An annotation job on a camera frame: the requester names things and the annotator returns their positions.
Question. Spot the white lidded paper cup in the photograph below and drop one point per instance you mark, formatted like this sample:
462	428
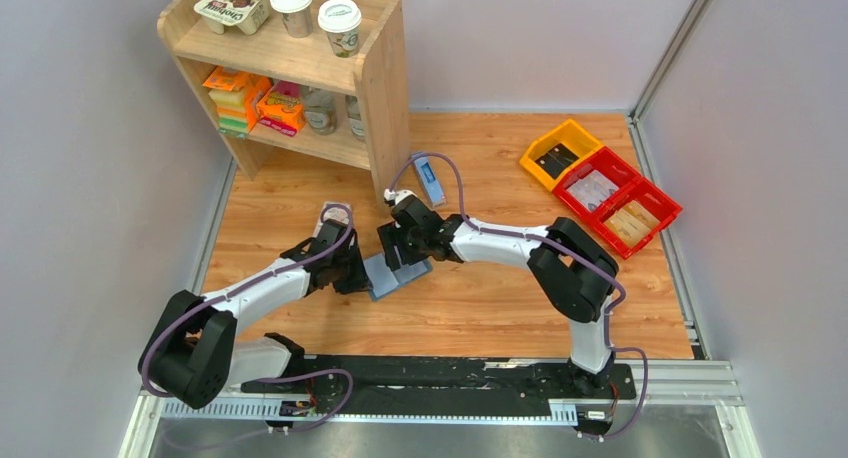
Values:
341	20
296	16

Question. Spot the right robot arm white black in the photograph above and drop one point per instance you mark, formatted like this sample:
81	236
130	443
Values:
574	272

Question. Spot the aluminium rail frame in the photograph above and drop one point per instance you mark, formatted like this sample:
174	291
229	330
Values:
658	383

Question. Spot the right glass jar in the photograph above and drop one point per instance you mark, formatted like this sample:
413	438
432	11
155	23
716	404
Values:
354	117

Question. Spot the near red plastic bin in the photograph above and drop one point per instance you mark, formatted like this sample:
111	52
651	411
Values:
633	216

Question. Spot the glass jar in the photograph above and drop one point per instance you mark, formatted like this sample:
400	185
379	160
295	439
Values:
319	109
354	117

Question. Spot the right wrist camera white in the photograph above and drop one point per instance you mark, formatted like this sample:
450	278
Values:
393	197

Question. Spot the wooden shelf unit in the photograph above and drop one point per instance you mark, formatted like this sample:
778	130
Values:
376	76

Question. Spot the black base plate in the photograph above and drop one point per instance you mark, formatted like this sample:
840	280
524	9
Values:
444	386

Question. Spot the left white lidded paper cup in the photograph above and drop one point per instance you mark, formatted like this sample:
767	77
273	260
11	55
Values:
296	16

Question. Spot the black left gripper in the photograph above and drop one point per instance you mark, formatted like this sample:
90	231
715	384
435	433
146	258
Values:
359	282

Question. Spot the middle red plastic bin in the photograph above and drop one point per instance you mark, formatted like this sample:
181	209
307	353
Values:
593	183

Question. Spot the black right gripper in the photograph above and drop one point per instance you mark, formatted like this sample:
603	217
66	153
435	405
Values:
391	236

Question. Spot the orange pink snack bag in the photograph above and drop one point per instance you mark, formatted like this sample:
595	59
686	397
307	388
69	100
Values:
281	110

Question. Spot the yellow plastic bin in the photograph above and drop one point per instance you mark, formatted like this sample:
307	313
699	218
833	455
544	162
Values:
569	133

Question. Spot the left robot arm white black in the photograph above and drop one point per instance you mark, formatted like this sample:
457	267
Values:
192	354

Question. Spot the chocolate pudding cup pack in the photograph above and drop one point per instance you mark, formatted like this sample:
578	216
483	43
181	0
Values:
220	15

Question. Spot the blue rectangular box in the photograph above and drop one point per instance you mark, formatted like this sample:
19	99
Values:
428	180

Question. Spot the orange snack box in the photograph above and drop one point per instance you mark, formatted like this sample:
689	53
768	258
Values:
231	79

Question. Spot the black card in yellow bin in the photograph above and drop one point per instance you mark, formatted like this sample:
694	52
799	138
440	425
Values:
556	160

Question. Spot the left glass jar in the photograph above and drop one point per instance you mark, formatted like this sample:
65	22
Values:
319	109

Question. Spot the red plastic bin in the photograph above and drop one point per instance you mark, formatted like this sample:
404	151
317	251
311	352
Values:
633	216
593	183

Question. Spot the stack of coloured sponges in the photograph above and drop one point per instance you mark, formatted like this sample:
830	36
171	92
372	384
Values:
230	107

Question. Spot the small pink packet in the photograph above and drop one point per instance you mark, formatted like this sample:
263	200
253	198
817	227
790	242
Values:
331	210

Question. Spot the blue leather card holder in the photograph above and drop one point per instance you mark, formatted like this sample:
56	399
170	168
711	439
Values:
384	281

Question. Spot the right white lidded paper cup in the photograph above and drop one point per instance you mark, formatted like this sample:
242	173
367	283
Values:
341	20

